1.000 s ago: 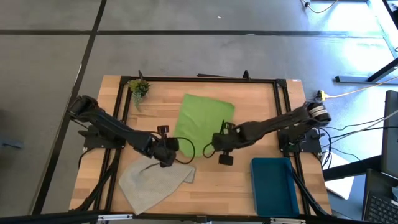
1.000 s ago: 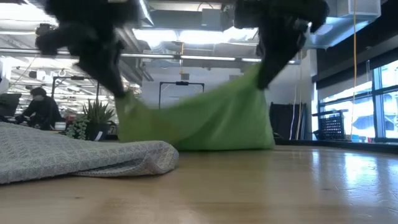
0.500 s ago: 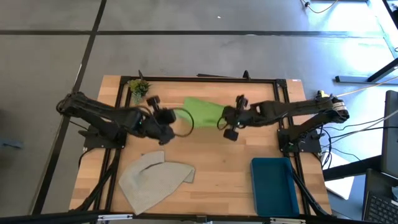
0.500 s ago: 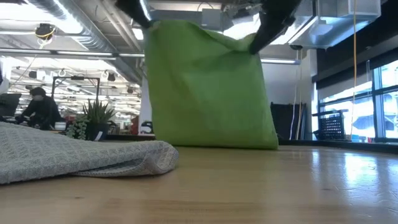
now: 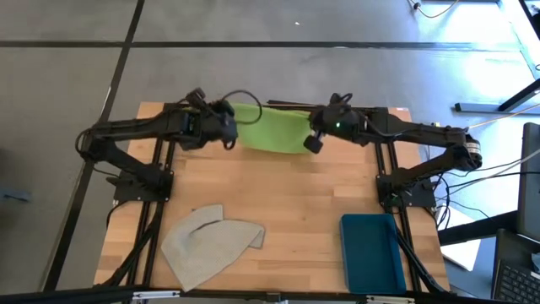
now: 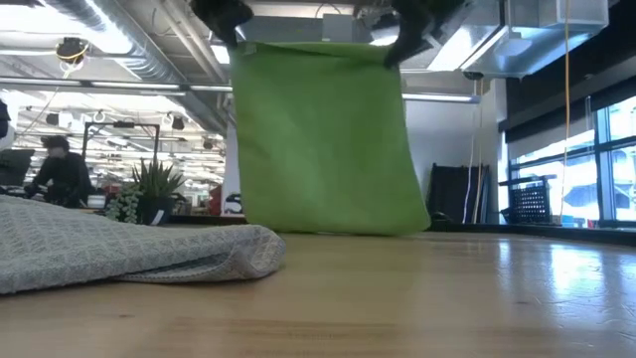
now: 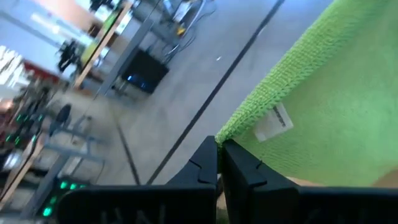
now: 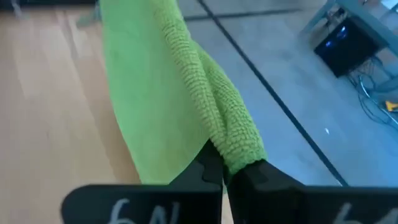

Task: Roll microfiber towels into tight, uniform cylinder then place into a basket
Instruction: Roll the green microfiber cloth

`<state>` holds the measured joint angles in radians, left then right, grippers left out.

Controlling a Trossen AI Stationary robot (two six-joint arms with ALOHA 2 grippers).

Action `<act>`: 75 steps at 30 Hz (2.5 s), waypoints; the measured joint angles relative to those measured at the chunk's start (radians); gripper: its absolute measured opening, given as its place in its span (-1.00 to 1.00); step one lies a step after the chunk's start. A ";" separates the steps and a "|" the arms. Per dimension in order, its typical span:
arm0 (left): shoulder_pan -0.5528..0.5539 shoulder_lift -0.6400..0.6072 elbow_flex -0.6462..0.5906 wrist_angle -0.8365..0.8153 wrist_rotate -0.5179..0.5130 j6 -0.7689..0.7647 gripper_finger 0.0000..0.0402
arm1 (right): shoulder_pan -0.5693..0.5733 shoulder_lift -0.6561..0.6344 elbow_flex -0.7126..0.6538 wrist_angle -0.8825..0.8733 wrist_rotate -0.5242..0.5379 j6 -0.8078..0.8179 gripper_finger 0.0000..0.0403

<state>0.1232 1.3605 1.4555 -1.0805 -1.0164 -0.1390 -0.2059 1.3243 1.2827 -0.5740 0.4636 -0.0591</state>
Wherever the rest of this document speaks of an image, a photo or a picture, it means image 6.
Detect spiky green potted plant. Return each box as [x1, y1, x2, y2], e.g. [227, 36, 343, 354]
[130, 157, 189, 227]

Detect yellow black cable reel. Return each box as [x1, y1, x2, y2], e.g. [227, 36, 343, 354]
[54, 36, 91, 66]

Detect black perforated cart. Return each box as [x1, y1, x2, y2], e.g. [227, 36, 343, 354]
[499, 174, 558, 226]

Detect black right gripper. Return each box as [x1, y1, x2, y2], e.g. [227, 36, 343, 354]
[383, 0, 466, 70]

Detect dark computer screen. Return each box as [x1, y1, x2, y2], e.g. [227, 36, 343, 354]
[0, 147, 37, 189]

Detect person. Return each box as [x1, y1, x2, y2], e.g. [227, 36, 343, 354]
[23, 134, 94, 209]

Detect black folded panel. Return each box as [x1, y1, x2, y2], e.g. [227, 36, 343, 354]
[427, 162, 492, 225]

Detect black station frame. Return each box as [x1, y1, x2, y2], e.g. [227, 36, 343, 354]
[80, 120, 162, 173]

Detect fluorescent light tube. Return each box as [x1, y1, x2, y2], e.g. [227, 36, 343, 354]
[400, 92, 482, 104]

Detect green microfiber towel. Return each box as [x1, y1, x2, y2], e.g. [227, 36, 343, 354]
[229, 41, 431, 237]

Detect grey waffle microfiber towel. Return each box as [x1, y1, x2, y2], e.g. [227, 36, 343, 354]
[0, 194, 287, 295]

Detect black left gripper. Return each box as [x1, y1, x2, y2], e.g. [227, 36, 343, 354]
[191, 0, 254, 50]

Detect trailing pale green plant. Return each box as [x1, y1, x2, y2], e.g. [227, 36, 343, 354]
[103, 182, 144, 225]

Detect white hanging cables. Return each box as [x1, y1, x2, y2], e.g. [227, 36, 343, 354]
[461, 79, 486, 225]

